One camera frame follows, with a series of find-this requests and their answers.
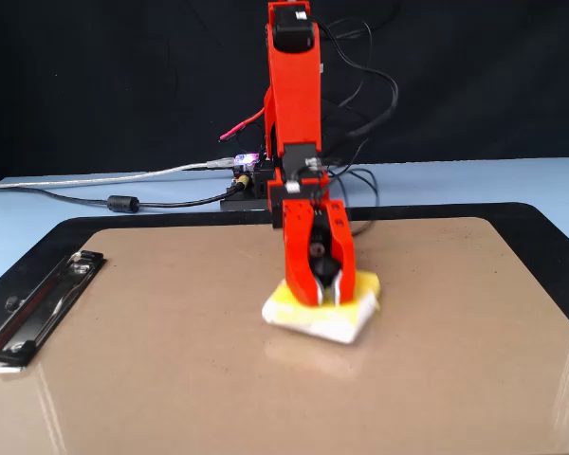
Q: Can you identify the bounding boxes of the black robot servo cables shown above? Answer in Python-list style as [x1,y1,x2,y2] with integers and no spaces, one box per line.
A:
[307,13,400,236]

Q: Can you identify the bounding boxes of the yellow sponge with black knob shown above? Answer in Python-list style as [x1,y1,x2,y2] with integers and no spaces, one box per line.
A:
[260,269,382,345]

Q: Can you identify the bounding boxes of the brown hardboard clipboard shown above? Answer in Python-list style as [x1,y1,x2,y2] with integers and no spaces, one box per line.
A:
[0,216,569,455]

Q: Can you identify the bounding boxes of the black backdrop curtain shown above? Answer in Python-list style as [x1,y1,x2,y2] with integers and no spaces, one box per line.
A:
[0,0,569,184]

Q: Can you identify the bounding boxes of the black rectangular desk mat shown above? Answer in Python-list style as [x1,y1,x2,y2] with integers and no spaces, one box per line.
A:
[0,202,569,345]

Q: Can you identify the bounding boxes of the silver braided USB cable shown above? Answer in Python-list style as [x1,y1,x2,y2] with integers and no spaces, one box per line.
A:
[0,155,236,191]

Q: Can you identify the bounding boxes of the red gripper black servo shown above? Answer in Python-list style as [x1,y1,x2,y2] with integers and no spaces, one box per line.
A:
[282,198,357,307]

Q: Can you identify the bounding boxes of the black power cable with ferrite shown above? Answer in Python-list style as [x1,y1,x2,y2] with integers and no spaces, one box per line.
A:
[0,186,248,214]

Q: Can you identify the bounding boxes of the red wire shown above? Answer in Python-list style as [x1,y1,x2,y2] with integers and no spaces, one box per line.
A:
[219,107,266,142]

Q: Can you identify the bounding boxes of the black metal clip bar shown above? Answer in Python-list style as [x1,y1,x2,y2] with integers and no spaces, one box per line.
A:
[0,249,106,375]

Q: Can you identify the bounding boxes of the black robot base controller board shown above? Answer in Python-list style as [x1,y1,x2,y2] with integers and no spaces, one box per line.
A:
[219,151,285,213]

